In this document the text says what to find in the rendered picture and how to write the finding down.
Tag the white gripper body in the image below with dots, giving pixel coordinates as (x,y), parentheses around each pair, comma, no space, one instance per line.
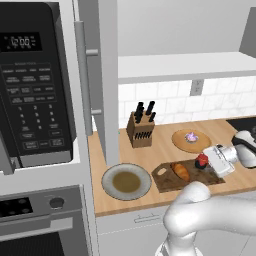
(220,163)

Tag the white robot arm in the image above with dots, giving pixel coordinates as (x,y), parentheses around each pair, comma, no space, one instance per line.
(206,216)

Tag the red jam jar black lid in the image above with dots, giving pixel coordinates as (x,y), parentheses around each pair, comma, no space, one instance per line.
(201,160)

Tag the golden brown croissant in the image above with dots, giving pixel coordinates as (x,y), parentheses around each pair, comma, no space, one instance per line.
(180,171)

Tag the dark wooden cutting board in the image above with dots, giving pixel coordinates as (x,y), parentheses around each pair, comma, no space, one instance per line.
(166,181)

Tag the grey cabinet door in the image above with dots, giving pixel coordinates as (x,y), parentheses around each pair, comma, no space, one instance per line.
(108,83)

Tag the round wooden plate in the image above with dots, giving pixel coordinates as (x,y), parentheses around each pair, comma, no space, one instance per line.
(200,146)

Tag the black hob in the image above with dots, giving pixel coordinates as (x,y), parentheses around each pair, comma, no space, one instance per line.
(245,124)

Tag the wooden knife block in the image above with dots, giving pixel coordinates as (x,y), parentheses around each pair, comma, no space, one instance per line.
(141,131)

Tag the grey bowl with brown filling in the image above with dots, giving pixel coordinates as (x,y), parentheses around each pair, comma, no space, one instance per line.
(126,181)

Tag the white drawer front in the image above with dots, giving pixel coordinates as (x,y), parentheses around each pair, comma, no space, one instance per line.
(130,221)

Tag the black oven knob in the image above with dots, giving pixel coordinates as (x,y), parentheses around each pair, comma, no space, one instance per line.
(56,202)

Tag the steel oven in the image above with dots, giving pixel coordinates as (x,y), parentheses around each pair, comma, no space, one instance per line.
(40,233)

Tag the black microwave oven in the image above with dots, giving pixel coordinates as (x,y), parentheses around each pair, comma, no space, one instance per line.
(33,83)

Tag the grey wall outlet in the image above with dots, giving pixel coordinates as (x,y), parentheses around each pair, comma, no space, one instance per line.
(197,87)

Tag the white wall cabinet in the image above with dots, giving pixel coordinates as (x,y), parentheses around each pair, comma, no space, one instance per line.
(183,66)

